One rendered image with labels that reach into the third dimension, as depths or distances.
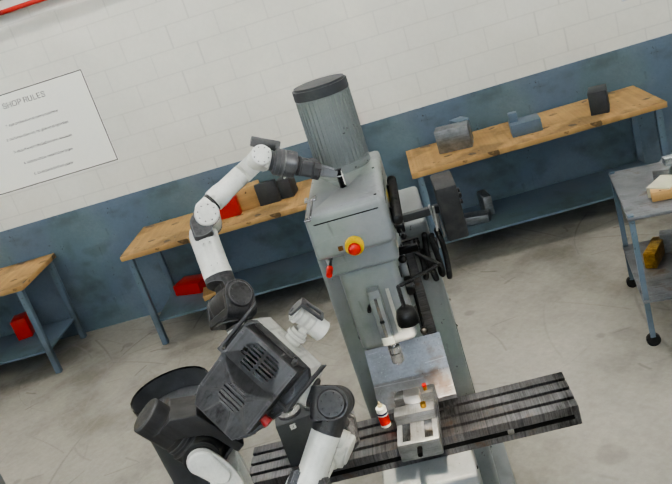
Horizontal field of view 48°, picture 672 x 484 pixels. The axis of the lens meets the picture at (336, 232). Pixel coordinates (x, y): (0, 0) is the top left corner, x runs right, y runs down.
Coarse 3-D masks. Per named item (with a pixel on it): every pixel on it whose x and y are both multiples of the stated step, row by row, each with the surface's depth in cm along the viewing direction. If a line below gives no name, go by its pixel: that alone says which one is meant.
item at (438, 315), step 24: (408, 192) 336; (336, 288) 308; (432, 288) 307; (336, 312) 312; (432, 312) 311; (456, 336) 315; (360, 360) 319; (456, 360) 318; (360, 384) 324; (456, 384) 322; (480, 456) 334
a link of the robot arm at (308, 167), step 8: (288, 152) 246; (296, 152) 248; (288, 160) 244; (296, 160) 245; (304, 160) 247; (312, 160) 250; (288, 168) 245; (296, 168) 247; (304, 168) 246; (312, 168) 246; (320, 168) 245; (288, 176) 247; (304, 176) 247; (312, 176) 246
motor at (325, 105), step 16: (320, 80) 270; (336, 80) 261; (304, 96) 261; (320, 96) 260; (336, 96) 262; (304, 112) 265; (320, 112) 262; (336, 112) 263; (352, 112) 267; (304, 128) 270; (320, 128) 264; (336, 128) 264; (352, 128) 267; (320, 144) 267; (336, 144) 266; (352, 144) 268; (320, 160) 271; (336, 160) 268; (352, 160) 268; (368, 160) 273
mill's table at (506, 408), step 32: (512, 384) 292; (544, 384) 287; (448, 416) 285; (480, 416) 279; (512, 416) 273; (544, 416) 270; (576, 416) 270; (256, 448) 304; (384, 448) 279; (448, 448) 276; (256, 480) 284
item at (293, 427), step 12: (300, 408) 284; (276, 420) 283; (288, 420) 280; (300, 420) 279; (312, 420) 280; (288, 432) 280; (300, 432) 281; (288, 444) 282; (300, 444) 282; (288, 456) 283; (300, 456) 284
